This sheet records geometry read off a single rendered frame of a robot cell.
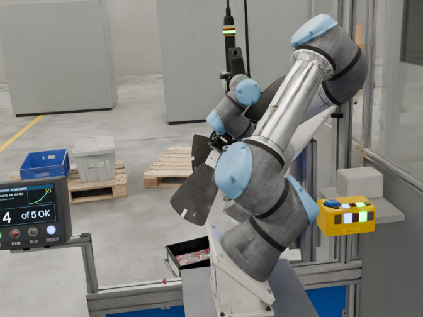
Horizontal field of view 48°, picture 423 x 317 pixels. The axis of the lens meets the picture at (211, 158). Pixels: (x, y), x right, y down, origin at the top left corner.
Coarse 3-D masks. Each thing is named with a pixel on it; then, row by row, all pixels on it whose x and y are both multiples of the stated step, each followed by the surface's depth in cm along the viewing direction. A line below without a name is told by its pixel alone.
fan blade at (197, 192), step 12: (204, 168) 189; (192, 180) 190; (204, 180) 187; (180, 192) 192; (192, 192) 188; (204, 192) 186; (216, 192) 184; (180, 204) 190; (192, 204) 187; (204, 204) 184; (204, 216) 182
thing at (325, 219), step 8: (320, 200) 156; (344, 200) 155; (352, 200) 155; (360, 200) 154; (320, 208) 153; (328, 208) 150; (344, 208) 149; (352, 208) 149; (360, 208) 149; (368, 208) 149; (320, 216) 154; (328, 216) 148; (320, 224) 155; (328, 224) 149; (344, 224) 150; (352, 224) 150; (360, 224) 151; (368, 224) 151; (328, 232) 150; (336, 232) 150; (344, 232) 151; (352, 232) 151; (360, 232) 151
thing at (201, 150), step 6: (198, 138) 213; (204, 138) 207; (192, 144) 221; (198, 144) 213; (204, 144) 207; (192, 150) 220; (198, 150) 212; (204, 150) 208; (210, 150) 203; (192, 156) 219; (198, 156) 213; (204, 156) 208; (192, 162) 219; (198, 162) 214; (204, 162) 210; (192, 168) 219
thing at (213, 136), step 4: (212, 132) 193; (216, 132) 191; (212, 136) 192; (216, 136) 186; (220, 136) 183; (224, 136) 183; (228, 136) 184; (208, 140) 191; (212, 140) 190; (216, 140) 184; (220, 140) 183; (228, 140) 184; (232, 140) 184; (236, 140) 185; (208, 144) 189; (212, 144) 185; (216, 144) 185; (220, 144) 184; (224, 144) 184; (228, 144) 184; (216, 148) 187; (220, 148) 186; (220, 152) 188
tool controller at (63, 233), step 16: (64, 176) 144; (0, 192) 134; (16, 192) 135; (32, 192) 135; (48, 192) 135; (64, 192) 141; (0, 208) 134; (16, 208) 135; (32, 208) 135; (48, 208) 136; (64, 208) 139; (16, 224) 135; (32, 224) 135; (48, 224) 136; (64, 224) 137; (0, 240) 135; (16, 240) 135; (32, 240) 136; (48, 240) 136; (64, 240) 137
